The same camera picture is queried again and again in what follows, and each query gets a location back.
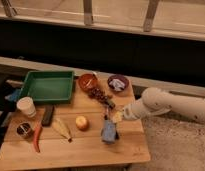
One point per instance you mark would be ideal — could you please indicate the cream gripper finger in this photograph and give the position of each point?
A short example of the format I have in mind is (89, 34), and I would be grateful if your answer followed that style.
(117, 117)

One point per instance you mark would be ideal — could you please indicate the blue sponge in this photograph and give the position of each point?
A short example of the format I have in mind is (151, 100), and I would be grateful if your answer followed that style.
(108, 124)

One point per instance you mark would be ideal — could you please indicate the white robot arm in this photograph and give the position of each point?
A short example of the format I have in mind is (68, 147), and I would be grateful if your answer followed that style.
(155, 102)

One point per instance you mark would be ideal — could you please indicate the blue plastic cup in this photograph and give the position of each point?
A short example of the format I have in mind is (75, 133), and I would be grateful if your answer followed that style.
(109, 136)

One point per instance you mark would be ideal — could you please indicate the white paper cup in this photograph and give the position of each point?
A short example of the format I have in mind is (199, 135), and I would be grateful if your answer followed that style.
(26, 106)

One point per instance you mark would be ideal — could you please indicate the dark utensil on table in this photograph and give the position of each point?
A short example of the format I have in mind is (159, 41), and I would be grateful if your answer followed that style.
(107, 115)

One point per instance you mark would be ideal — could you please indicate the dark grape bunch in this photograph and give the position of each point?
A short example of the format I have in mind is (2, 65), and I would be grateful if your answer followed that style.
(100, 96)

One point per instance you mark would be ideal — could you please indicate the purple bowl with cloth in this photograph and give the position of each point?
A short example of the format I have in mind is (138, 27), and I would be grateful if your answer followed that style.
(118, 83)

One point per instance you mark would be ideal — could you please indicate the yellow apple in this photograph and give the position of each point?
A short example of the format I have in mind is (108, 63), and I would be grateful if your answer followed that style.
(82, 123)

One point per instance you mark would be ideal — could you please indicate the orange bowl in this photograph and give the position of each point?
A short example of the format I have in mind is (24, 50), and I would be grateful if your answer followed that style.
(87, 81)

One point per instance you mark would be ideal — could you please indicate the black rectangular block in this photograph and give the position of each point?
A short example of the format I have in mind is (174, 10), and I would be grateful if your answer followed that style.
(48, 115)

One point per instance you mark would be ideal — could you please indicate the green plastic tray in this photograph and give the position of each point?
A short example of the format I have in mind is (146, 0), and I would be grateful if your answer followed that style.
(48, 87)

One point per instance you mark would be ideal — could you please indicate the red chili pepper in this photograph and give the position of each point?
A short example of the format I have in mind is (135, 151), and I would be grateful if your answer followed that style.
(37, 133)

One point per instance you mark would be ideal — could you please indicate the metal tin can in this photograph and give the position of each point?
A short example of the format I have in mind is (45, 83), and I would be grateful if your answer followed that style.
(24, 130)

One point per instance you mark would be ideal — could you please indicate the blue cloth at left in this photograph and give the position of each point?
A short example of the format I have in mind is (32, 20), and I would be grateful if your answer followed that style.
(13, 97)

